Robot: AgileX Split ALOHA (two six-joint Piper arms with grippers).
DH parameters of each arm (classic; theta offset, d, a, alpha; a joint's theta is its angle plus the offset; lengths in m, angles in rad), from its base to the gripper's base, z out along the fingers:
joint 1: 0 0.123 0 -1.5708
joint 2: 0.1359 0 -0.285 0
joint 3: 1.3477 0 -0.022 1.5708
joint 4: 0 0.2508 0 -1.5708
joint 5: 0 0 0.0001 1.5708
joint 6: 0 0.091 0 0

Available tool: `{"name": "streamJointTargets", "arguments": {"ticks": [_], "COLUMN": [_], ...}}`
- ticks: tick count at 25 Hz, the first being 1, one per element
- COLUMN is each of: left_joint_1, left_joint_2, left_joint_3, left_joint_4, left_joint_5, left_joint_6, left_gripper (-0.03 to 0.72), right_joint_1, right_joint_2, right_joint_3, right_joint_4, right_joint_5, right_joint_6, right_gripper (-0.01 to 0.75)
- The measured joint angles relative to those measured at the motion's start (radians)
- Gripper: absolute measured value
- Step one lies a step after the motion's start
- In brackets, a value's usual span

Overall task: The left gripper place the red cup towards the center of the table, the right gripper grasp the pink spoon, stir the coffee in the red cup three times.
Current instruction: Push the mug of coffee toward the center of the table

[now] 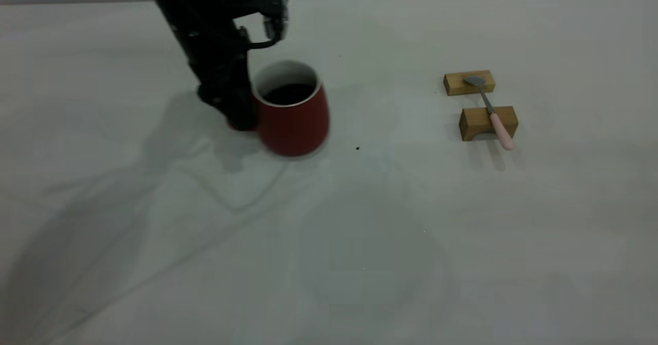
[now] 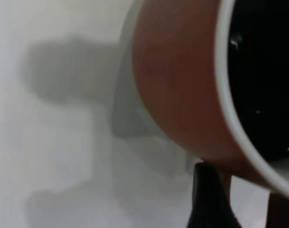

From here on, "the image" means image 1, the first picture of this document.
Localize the arched wooden block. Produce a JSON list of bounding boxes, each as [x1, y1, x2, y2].
[[459, 106, 519, 142]]

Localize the pink handled metal spoon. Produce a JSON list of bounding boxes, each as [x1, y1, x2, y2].
[[464, 76, 515, 151]]

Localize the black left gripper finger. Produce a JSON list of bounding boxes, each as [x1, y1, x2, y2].
[[226, 84, 258, 132], [197, 88, 230, 118]]

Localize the red ceramic mug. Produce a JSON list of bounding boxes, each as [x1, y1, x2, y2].
[[229, 60, 330, 157]]

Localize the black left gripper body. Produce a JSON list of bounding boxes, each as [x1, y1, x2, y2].
[[177, 24, 253, 98]]

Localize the flat wooden block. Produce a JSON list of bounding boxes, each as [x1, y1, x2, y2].
[[444, 70, 496, 97]]

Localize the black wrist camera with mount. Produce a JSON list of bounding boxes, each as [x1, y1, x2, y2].
[[218, 0, 287, 42]]

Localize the black camera cable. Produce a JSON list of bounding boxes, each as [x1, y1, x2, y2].
[[237, 25, 282, 50]]

